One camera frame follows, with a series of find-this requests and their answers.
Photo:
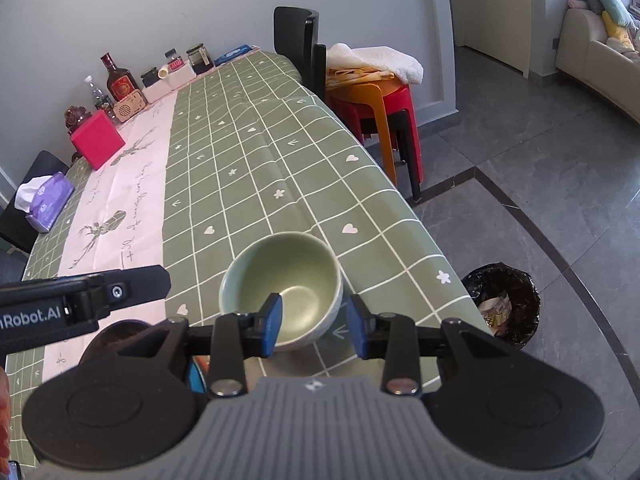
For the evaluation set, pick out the purple tissue pack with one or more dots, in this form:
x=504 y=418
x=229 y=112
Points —
x=47 y=202

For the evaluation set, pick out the yellow pillow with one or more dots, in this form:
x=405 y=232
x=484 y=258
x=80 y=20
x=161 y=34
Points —
x=617 y=32

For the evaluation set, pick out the orange patterned cloth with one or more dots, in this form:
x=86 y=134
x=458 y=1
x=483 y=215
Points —
x=350 y=76

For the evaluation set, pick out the teal pillow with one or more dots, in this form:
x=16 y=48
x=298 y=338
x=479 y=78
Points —
x=610 y=0

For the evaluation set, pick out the black chair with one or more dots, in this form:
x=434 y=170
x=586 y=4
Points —
x=25 y=210
x=300 y=45

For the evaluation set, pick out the red liquor bottle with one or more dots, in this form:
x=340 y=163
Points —
x=117 y=82

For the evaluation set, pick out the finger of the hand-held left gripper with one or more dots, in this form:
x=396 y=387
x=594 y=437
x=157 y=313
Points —
x=140 y=282

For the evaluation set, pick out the small ink bottle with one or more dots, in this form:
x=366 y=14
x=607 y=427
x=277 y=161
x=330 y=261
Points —
x=173 y=57

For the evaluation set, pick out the cream door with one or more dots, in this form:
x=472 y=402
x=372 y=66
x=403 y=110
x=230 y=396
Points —
x=490 y=10

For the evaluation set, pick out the black trash bin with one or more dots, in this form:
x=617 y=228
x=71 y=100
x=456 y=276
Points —
x=520 y=305

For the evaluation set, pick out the blue packet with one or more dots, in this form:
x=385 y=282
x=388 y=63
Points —
x=232 y=55

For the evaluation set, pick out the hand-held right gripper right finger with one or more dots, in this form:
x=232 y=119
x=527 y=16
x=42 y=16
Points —
x=356 y=325

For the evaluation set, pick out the dark glass jar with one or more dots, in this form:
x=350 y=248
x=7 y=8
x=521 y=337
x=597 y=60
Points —
x=199 y=60

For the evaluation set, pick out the white towel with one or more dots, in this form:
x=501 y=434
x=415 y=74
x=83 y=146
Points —
x=375 y=60

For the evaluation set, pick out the beige sofa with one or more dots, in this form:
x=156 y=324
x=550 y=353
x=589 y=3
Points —
x=595 y=65

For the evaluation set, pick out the clear plastic bottle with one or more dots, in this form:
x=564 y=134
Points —
x=97 y=95

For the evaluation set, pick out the orange plastic stool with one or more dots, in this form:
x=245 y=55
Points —
x=372 y=105

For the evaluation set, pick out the green ceramic bowl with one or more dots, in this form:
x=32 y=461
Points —
x=295 y=270

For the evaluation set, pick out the brown figurine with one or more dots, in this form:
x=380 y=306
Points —
x=76 y=119

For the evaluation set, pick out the wooden radio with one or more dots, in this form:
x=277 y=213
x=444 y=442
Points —
x=130 y=106

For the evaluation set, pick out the pale pink table runner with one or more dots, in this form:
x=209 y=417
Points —
x=135 y=195

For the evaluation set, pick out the black plastic stool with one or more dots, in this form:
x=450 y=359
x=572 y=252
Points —
x=407 y=155

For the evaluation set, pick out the white box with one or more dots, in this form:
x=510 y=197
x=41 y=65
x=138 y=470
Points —
x=181 y=76
x=157 y=91

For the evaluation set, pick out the red plastic stool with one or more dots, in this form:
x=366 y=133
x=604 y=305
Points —
x=400 y=125

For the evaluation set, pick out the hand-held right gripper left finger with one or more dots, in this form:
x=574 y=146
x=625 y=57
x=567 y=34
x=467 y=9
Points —
x=272 y=322

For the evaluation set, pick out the pink box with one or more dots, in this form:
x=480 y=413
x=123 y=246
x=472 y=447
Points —
x=97 y=140

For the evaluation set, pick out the green checked tablecloth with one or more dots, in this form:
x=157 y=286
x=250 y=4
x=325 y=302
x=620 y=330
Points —
x=280 y=170

